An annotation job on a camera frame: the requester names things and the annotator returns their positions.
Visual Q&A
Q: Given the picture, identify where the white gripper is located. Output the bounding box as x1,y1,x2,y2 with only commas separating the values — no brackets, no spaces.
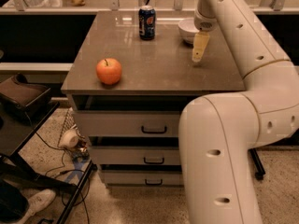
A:
192,0,217,63

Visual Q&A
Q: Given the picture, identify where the white ceramic bowl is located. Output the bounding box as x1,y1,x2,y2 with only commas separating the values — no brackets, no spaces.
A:
178,18,198,44

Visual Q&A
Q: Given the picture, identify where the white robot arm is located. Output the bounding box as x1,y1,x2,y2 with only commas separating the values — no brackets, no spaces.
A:
178,0,299,224

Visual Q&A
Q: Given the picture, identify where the red-orange apple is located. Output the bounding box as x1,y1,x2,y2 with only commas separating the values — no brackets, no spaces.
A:
96,58,122,85

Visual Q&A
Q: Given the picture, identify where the blue Pepsi soda can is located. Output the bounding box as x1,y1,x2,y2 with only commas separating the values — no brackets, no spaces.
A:
138,6,156,40

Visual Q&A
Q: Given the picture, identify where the grey drawer cabinet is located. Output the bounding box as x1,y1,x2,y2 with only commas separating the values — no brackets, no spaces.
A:
62,11,244,173

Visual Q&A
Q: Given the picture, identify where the top grey drawer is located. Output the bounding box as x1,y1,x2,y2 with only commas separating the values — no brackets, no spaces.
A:
73,111,179,137

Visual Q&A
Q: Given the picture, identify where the grey drawer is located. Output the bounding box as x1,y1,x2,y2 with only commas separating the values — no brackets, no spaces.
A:
99,171,183,186
88,147,180,165
73,111,179,137

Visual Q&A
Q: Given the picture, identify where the black metal floor leg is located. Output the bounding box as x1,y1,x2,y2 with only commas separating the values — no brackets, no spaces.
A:
249,148,265,180

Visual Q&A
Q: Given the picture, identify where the middle grey drawer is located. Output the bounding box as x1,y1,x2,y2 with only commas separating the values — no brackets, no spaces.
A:
88,147,180,165

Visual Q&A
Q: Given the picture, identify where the white round device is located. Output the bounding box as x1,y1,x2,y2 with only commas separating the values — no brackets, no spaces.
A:
60,129,79,149

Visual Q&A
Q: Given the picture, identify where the bottom grey drawer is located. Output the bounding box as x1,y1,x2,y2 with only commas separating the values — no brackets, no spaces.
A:
99,171,183,186

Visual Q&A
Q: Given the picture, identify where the dark brown pouch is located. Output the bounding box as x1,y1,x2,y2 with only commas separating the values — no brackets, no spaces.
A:
0,74,51,113

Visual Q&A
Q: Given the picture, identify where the black side cart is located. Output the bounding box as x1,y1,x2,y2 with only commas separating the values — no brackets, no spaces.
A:
0,101,93,224

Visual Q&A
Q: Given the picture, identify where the white sneaker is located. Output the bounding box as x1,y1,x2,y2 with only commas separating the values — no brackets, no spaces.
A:
12,189,56,224

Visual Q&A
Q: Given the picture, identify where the wire mesh basket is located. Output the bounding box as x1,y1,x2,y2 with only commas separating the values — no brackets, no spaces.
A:
58,108,89,160

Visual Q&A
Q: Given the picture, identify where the black floor cable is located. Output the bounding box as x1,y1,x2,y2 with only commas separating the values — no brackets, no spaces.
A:
26,112,92,224

